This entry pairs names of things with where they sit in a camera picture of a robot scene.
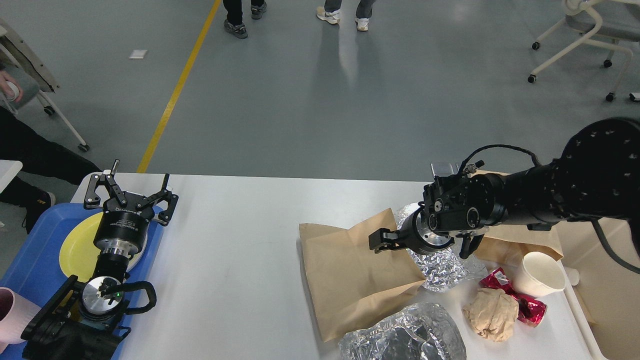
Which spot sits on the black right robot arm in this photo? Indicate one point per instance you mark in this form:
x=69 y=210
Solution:
x=597 y=176

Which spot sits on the white side table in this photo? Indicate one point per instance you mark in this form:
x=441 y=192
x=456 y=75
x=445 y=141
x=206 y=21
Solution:
x=8 y=171

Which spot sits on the white paper cup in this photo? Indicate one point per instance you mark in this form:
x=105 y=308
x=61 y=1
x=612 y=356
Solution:
x=538 y=275

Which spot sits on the clear floor plate left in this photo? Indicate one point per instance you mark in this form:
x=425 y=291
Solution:
x=443 y=169

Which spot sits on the small brown paper bag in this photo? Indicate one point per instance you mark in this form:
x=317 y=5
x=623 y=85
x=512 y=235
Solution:
x=507 y=244

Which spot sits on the pink ribbed cup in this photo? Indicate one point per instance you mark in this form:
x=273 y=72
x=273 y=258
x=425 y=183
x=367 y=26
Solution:
x=16 y=312

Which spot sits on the white office chair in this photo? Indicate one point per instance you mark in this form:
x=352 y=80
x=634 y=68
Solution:
x=600 y=23

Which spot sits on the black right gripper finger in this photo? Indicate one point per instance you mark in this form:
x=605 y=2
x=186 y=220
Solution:
x=384 y=239

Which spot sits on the white floor tag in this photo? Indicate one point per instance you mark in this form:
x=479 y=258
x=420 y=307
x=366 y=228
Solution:
x=138 y=54

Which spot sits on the dark green mug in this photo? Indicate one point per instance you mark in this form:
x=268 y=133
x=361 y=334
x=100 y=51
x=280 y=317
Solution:
x=107 y=325

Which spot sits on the person in black clothes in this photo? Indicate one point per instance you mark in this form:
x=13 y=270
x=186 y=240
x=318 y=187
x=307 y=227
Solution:
x=19 y=142

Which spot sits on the foil bag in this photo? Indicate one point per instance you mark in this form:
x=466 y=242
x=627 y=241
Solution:
x=444 y=269
x=421 y=331

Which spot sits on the red foil wrapper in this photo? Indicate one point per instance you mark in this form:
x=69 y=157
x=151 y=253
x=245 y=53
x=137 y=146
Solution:
x=531 y=311

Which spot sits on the pink plate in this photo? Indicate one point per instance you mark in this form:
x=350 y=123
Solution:
x=135 y=258

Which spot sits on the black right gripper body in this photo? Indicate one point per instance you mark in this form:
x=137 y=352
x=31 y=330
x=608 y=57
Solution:
x=416 y=235

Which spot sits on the yellow plastic plate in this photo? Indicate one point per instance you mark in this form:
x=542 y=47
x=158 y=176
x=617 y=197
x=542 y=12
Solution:
x=78 y=254

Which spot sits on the crumpled brown paper ball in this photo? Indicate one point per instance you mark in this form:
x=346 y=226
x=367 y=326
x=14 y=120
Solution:
x=492 y=314

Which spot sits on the large brown paper bag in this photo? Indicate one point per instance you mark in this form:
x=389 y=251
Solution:
x=352 y=288

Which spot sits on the beige plastic bin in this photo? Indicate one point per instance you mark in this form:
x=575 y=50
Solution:
x=605 y=301

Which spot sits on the person in black trousers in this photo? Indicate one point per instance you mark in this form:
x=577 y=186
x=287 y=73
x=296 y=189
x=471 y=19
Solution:
x=233 y=24

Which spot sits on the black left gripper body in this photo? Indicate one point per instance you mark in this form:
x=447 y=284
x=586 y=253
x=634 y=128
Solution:
x=123 y=232

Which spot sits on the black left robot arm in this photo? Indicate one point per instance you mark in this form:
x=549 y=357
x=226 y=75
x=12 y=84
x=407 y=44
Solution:
x=56 y=332

